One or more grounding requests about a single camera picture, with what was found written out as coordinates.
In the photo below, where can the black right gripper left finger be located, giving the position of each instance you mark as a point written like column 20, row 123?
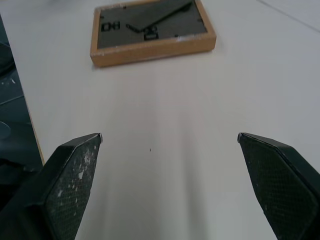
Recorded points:
column 62, row 187

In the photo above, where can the wooden framed wall clock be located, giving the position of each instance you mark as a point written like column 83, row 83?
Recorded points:
column 150, row 48

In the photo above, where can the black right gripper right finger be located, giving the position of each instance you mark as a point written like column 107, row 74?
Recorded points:
column 280, row 185

